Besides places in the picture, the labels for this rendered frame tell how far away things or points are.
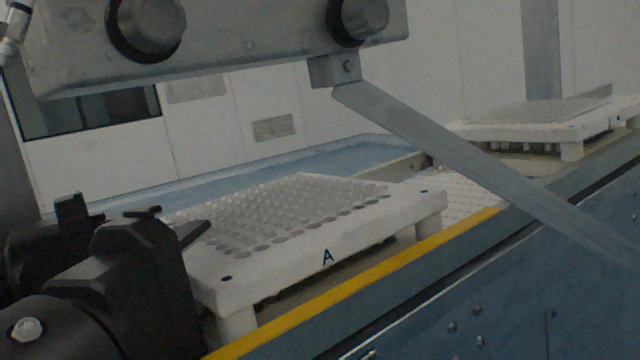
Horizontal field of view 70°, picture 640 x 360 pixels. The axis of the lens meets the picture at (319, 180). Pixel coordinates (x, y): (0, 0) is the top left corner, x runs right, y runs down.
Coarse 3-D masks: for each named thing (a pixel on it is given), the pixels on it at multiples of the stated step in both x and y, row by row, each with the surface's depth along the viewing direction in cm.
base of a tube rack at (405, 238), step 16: (400, 240) 45; (416, 240) 45; (368, 256) 43; (384, 256) 42; (336, 272) 41; (352, 272) 40; (304, 288) 39; (320, 288) 38; (272, 304) 37; (288, 304) 36; (208, 320) 36; (208, 336) 34; (208, 352) 35
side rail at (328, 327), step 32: (608, 160) 60; (576, 192) 55; (480, 224) 44; (512, 224) 47; (448, 256) 41; (384, 288) 36; (416, 288) 39; (320, 320) 33; (352, 320) 35; (256, 352) 30; (288, 352) 31; (320, 352) 33
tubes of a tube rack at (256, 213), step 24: (264, 192) 52; (288, 192) 49; (312, 192) 47; (336, 192) 46; (360, 192) 44; (192, 216) 46; (216, 216) 46; (240, 216) 43; (264, 216) 42; (288, 216) 42; (240, 240) 39
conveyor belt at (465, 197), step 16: (624, 96) 120; (416, 176) 78; (432, 176) 76; (448, 176) 74; (464, 176) 73; (528, 176) 67; (448, 192) 66; (464, 192) 65; (480, 192) 64; (448, 208) 60; (464, 208) 59; (480, 208) 58; (448, 224) 54
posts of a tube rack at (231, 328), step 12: (432, 216) 43; (420, 228) 44; (432, 228) 43; (420, 240) 44; (240, 312) 31; (252, 312) 32; (228, 324) 31; (240, 324) 31; (252, 324) 32; (228, 336) 32; (240, 336) 32
